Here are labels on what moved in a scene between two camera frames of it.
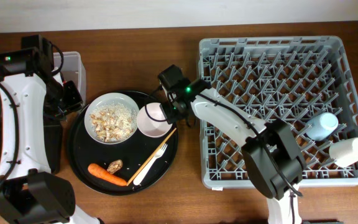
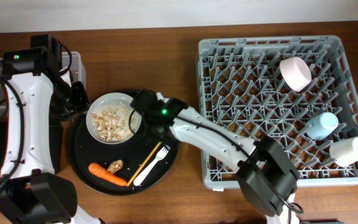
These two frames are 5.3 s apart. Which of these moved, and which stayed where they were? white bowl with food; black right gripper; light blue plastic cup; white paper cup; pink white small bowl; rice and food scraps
Moved: pink white small bowl; black right gripper
Stayed: white paper cup; white bowl with food; light blue plastic cup; rice and food scraps
